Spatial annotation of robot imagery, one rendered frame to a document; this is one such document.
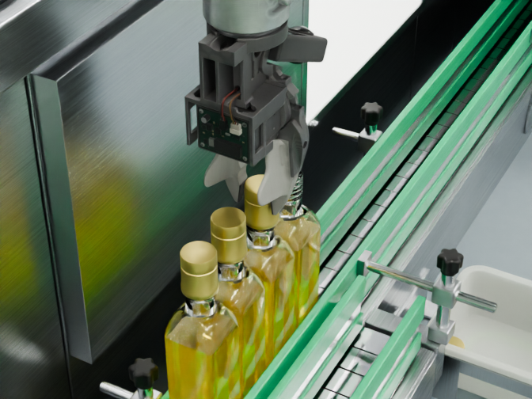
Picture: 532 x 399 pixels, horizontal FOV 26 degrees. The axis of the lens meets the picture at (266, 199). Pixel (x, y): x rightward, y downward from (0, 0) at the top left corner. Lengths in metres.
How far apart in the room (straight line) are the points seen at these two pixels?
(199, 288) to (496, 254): 0.75
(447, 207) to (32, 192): 0.70
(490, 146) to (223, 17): 0.83
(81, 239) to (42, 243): 0.04
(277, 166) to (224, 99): 0.11
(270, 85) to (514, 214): 0.84
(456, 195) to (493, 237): 0.16
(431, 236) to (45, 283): 0.61
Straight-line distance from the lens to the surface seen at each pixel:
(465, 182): 1.66
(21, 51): 0.97
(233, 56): 0.97
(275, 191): 1.08
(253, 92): 1.03
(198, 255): 1.05
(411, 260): 1.51
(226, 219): 1.09
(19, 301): 1.12
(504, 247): 1.75
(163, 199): 1.23
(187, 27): 1.18
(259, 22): 0.97
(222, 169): 1.11
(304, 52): 1.08
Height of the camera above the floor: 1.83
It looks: 37 degrees down
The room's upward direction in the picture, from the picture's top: straight up
